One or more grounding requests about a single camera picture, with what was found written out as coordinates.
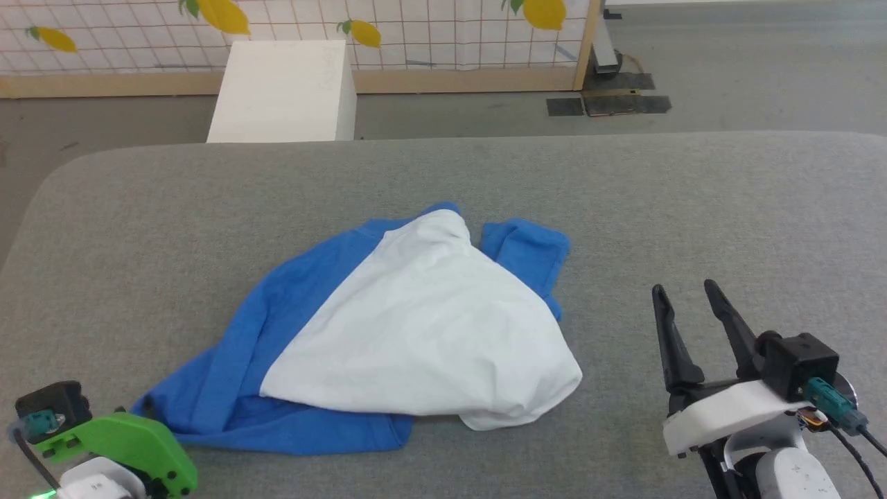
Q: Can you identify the black camera cable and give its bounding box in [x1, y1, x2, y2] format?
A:
[828, 419, 887, 499]
[10, 424, 62, 494]

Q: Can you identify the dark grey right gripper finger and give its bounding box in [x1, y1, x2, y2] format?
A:
[703, 279, 764, 383]
[651, 283, 706, 397]

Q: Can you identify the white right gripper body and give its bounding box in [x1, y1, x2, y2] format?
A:
[662, 378, 813, 459]

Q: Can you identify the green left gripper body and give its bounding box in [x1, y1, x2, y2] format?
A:
[33, 412, 199, 498]

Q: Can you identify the blue and white t-shirt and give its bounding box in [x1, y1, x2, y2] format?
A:
[130, 201, 583, 456]

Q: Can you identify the lemon print tile partition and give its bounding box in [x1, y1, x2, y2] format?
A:
[0, 0, 602, 98]

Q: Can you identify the black right camera cable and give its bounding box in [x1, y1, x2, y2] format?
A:
[828, 419, 887, 499]

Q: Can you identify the grey metal post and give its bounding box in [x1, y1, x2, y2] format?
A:
[591, 0, 624, 75]

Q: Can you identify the white rectangular box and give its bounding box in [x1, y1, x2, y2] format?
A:
[206, 40, 358, 143]

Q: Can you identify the black left camera cable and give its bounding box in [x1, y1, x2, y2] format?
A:
[10, 424, 62, 494]

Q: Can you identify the large black floor mat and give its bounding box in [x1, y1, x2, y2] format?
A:
[581, 71, 672, 117]

